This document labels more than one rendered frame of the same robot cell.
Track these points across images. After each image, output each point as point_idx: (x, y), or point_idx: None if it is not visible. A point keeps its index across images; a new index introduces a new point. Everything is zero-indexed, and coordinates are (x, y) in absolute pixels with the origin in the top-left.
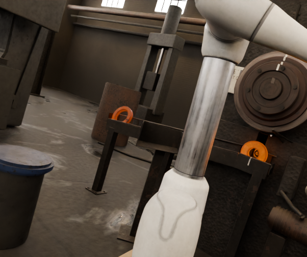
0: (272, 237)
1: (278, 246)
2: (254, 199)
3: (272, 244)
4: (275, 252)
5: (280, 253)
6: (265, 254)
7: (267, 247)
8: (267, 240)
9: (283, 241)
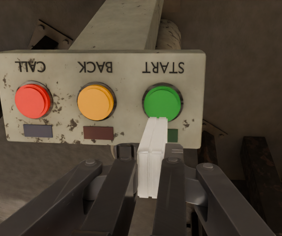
0: None
1: (272, 217)
2: None
3: None
4: (270, 206)
5: (263, 208)
6: (281, 198)
7: None
8: None
9: (271, 228)
